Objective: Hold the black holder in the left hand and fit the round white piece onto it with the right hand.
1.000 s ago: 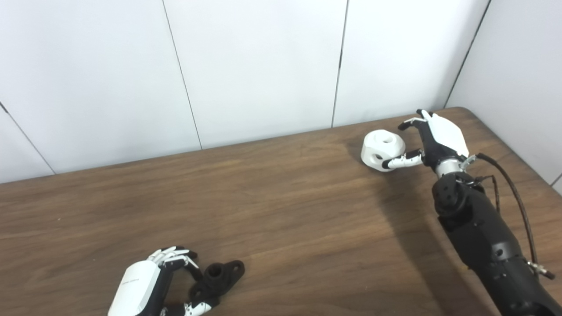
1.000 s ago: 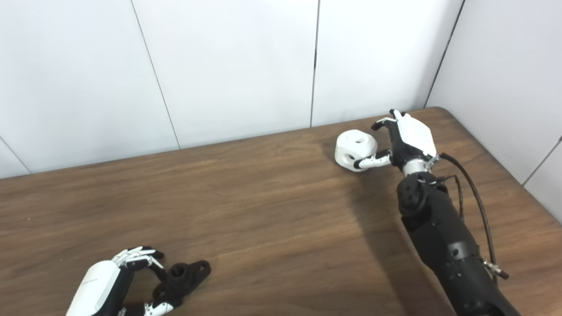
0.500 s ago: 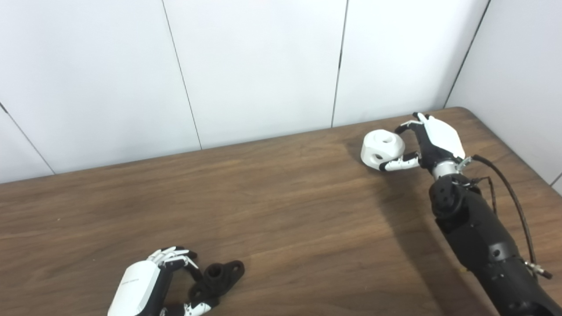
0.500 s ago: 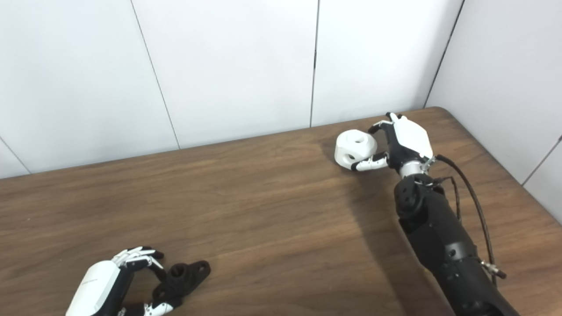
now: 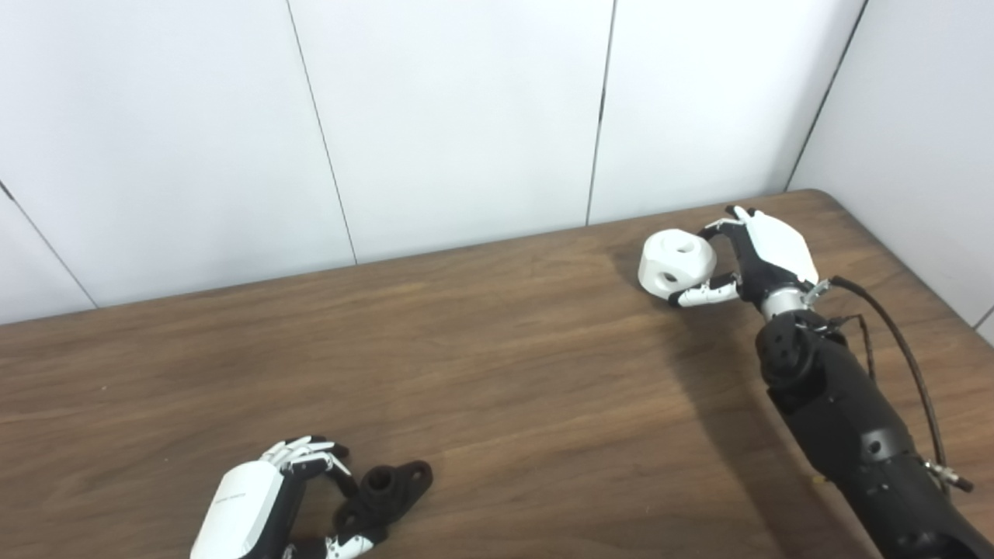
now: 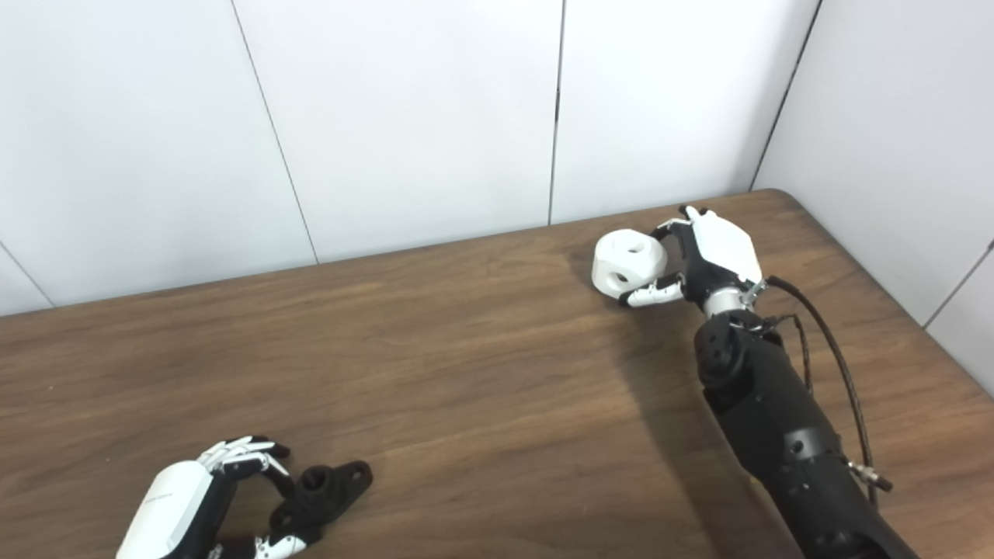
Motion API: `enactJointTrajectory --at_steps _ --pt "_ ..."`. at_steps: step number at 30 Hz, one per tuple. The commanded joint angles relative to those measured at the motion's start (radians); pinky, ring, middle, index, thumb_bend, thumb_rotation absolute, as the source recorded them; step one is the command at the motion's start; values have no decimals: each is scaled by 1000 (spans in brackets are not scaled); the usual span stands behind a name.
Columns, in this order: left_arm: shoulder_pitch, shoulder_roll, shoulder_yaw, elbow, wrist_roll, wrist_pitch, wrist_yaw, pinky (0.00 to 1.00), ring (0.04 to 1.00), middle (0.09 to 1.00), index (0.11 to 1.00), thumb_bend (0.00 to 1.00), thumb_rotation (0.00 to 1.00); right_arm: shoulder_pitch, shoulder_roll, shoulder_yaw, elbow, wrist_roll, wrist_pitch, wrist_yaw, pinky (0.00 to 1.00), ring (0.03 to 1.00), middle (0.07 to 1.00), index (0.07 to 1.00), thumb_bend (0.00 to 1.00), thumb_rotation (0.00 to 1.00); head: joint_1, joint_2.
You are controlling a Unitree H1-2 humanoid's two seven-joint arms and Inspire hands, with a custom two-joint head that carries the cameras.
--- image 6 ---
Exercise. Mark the round white plastic piece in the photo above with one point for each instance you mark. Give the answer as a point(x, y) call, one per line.
point(641, 268)

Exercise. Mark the black plastic holder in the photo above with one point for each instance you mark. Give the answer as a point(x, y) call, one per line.
point(322, 493)

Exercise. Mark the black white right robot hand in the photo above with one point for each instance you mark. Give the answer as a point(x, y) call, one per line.
point(726, 248)

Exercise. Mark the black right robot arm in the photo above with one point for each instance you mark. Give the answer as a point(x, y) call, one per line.
point(776, 419)

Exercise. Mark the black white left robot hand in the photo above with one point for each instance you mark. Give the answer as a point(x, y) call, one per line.
point(167, 505)

